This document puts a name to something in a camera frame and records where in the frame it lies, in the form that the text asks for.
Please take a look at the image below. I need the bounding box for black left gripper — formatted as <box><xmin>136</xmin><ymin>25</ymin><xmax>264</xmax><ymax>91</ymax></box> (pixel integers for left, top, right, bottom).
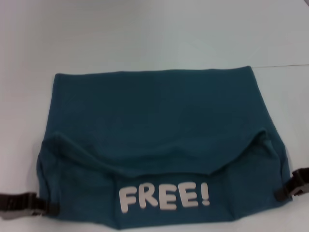
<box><xmin>0</xmin><ymin>191</ymin><xmax>60</xmax><ymax>221</ymax></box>

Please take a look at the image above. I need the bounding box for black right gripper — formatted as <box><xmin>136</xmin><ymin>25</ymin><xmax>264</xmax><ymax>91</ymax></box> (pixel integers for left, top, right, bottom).
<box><xmin>276</xmin><ymin>166</ymin><xmax>309</xmax><ymax>202</ymax></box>

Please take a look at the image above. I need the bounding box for teal blue t-shirt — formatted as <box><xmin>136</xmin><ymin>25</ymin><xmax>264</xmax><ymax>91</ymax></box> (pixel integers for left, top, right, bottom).
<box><xmin>33</xmin><ymin>65</ymin><xmax>294</xmax><ymax>232</ymax></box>

